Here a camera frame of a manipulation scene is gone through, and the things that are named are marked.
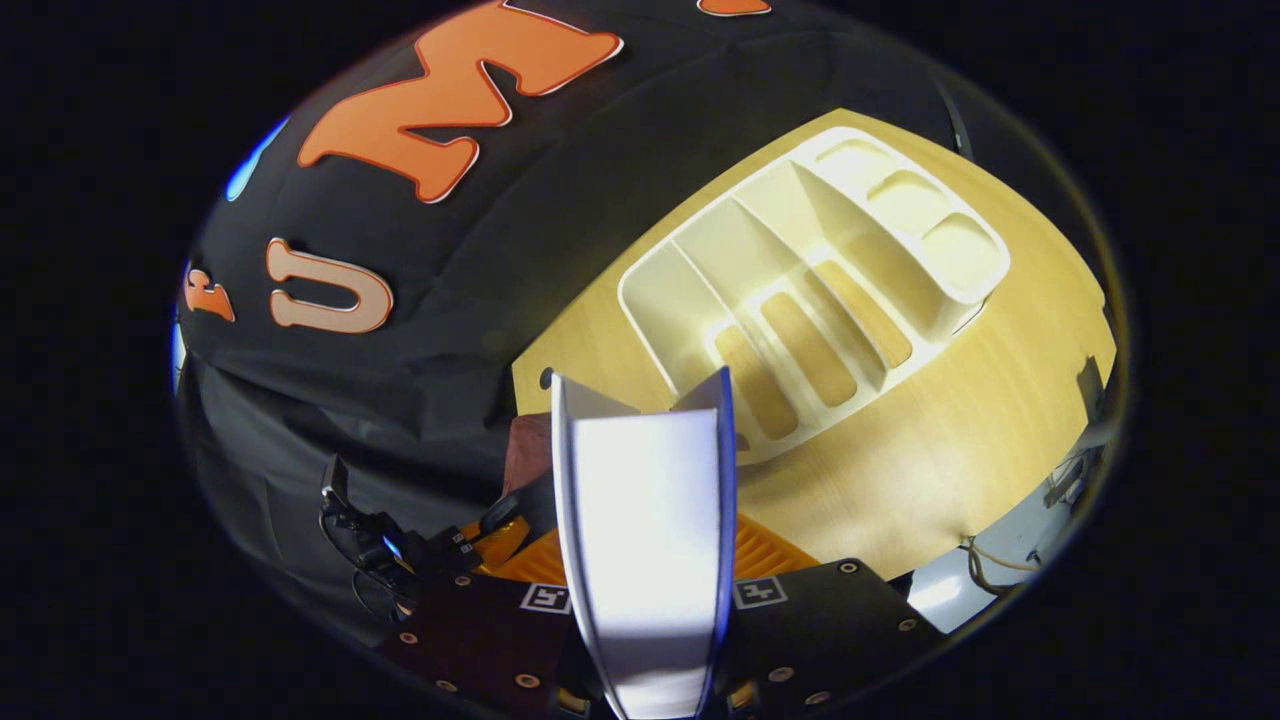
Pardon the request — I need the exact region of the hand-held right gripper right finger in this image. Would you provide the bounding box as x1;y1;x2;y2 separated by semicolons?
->
715;512;946;716

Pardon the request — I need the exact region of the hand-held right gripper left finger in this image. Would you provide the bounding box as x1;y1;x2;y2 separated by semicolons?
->
383;528;601;719

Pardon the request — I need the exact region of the maroon schoolbag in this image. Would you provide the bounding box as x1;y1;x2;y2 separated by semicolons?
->
497;410;557;521

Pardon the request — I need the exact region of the blue spine book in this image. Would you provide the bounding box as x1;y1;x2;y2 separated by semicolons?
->
550;366;739;720

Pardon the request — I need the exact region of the cream plastic bookshelf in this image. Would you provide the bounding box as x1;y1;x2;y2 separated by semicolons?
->
617;126;1011;466

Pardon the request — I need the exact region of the beige cable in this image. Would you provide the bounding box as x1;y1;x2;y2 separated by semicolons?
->
958;535;1043;598

